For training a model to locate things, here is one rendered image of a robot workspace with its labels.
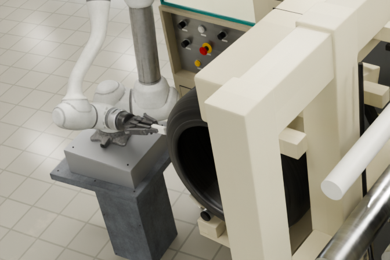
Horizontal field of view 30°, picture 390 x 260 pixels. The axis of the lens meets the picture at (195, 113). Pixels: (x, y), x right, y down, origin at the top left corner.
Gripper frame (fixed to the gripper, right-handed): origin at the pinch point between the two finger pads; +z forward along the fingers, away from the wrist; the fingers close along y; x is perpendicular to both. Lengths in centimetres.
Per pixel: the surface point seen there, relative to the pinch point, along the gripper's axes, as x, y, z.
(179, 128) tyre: -14.1, -12.3, 25.7
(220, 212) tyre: 21.0, -12.7, 32.9
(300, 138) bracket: -41, -35, 95
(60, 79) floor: 82, 114, -236
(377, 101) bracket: -24, 6, 92
